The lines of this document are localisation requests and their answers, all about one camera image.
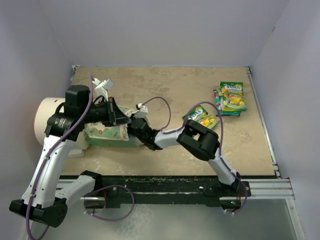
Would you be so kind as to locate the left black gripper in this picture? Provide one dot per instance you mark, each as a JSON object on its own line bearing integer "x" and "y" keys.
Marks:
{"x": 115, "y": 116}

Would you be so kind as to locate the green patterned paper bag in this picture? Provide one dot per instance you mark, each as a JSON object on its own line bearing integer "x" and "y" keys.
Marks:
{"x": 98, "y": 135}

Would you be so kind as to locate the yellow green snack packet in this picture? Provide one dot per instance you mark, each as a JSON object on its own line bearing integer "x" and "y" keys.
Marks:
{"x": 201, "y": 116}
{"x": 232, "y": 96}

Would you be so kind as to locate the teal mint candy packet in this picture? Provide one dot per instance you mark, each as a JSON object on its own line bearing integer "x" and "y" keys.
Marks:
{"x": 228, "y": 112}

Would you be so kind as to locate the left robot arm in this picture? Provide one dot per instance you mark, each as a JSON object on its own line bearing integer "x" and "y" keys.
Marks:
{"x": 41, "y": 202}

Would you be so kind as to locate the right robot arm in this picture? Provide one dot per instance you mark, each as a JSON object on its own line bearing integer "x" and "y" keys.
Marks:
{"x": 200, "y": 141}

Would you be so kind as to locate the white paper roll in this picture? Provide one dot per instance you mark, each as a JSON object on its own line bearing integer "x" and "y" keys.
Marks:
{"x": 47, "y": 121}

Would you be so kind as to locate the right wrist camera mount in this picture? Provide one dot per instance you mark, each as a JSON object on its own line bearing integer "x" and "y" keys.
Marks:
{"x": 142, "y": 111}

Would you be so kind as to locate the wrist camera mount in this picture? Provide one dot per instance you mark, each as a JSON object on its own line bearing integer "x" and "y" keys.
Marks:
{"x": 142, "y": 111}
{"x": 102, "y": 87}

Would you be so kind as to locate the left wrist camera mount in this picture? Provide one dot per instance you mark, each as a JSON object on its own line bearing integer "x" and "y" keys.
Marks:
{"x": 102, "y": 87}

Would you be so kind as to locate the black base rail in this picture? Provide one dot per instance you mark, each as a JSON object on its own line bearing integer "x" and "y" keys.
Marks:
{"x": 166, "y": 190}

